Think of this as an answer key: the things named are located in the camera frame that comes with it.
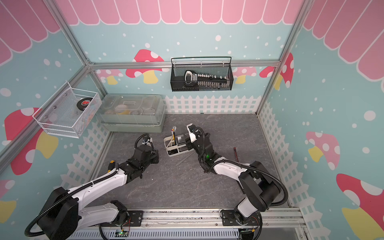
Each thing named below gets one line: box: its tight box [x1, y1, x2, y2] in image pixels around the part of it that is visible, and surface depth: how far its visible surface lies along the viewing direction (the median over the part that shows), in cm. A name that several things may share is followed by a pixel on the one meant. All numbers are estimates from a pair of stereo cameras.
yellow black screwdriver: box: [107, 160, 115, 173], surface depth 93 cm
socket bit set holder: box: [183, 70, 231, 89], surface depth 91 cm
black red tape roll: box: [76, 97, 94, 111], surface depth 80 cm
